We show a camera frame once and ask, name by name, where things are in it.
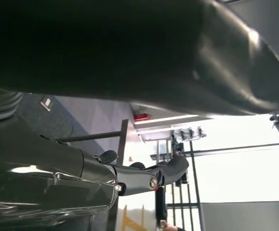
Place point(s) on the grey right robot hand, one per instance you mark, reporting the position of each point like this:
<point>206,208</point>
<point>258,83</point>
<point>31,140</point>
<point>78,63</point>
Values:
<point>154,47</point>

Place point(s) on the black fabric carry case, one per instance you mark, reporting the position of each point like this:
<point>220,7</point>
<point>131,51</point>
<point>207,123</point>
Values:
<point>160,204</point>

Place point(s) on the seated person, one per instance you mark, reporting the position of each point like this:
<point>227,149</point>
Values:
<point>170,227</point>

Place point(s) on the steel workbench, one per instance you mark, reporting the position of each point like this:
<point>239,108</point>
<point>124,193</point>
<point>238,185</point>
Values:
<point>124,137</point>

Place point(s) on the black window frame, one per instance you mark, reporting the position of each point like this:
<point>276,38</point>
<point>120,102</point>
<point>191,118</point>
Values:
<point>196,178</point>

